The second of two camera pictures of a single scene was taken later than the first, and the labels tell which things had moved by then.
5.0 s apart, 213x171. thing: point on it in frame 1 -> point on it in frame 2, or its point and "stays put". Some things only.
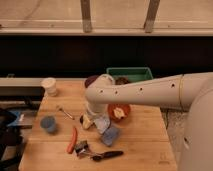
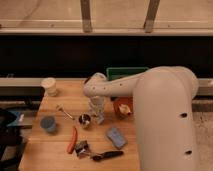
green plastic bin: x=130 y=73 stays put
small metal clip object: x=82 y=148 stays put
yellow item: x=118 y=112 -> x=124 y=109
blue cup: x=48 y=122 stays put
